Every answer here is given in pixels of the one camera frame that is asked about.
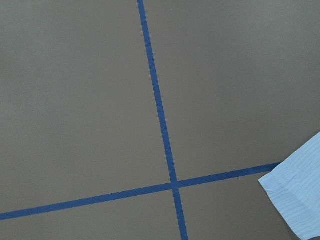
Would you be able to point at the light blue button shirt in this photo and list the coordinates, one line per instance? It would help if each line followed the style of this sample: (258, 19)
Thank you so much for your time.
(294, 189)

